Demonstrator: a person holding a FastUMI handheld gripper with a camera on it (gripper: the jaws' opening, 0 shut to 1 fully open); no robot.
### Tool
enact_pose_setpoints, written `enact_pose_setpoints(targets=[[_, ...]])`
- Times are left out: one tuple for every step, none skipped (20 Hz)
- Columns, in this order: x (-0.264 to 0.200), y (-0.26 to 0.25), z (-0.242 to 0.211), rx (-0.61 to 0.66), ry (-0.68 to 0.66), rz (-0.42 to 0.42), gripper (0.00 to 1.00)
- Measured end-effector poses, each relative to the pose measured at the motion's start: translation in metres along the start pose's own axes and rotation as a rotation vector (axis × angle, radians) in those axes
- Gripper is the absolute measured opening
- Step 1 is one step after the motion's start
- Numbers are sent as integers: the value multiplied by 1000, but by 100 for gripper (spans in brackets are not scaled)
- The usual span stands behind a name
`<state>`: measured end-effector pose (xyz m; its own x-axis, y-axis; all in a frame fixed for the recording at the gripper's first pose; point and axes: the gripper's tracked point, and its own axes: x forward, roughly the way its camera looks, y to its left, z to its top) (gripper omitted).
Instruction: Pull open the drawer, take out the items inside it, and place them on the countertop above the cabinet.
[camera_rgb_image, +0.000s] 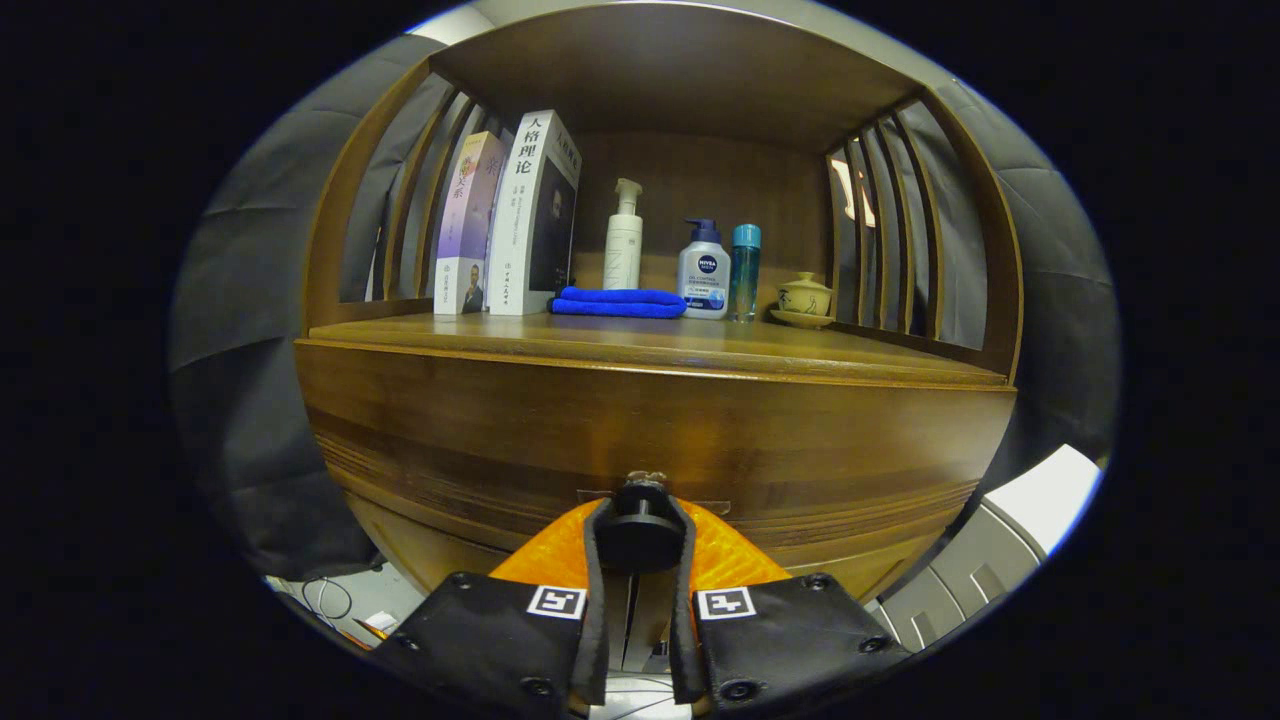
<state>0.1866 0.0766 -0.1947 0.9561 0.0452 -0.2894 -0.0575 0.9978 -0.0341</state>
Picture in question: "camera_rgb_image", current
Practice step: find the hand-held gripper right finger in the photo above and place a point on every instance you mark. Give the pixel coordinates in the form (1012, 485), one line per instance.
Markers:
(683, 640)

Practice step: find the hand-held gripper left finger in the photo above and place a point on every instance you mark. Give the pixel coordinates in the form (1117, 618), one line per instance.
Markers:
(596, 630)

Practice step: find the black round drawer knob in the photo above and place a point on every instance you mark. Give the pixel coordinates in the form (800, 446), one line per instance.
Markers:
(640, 540)

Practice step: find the brown wooden drawer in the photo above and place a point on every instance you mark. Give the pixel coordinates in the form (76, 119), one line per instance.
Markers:
(650, 420)

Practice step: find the brown wooden countertop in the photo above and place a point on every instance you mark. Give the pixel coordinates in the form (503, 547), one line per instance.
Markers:
(650, 345)

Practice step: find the brown wooden cabinet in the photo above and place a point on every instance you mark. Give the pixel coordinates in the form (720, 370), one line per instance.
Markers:
(700, 180)

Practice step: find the blue folded towel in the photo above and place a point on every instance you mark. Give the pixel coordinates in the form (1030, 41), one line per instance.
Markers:
(615, 303)

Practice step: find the white bottle with blue cap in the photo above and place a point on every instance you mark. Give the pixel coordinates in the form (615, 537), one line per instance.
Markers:
(703, 280)

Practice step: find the beige lidded tea cup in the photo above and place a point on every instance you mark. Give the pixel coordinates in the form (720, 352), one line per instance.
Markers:
(803, 298)

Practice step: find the slim teal bottle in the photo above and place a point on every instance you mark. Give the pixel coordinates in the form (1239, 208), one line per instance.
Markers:
(744, 280)

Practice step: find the white pump bottle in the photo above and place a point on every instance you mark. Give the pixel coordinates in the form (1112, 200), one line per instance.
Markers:
(622, 250)

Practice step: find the white box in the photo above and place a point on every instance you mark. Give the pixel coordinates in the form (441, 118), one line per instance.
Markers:
(1050, 495)

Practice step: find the thick white book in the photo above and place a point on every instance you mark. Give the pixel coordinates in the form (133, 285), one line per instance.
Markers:
(525, 220)

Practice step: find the purple book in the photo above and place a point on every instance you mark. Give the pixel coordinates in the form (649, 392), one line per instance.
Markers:
(465, 220)

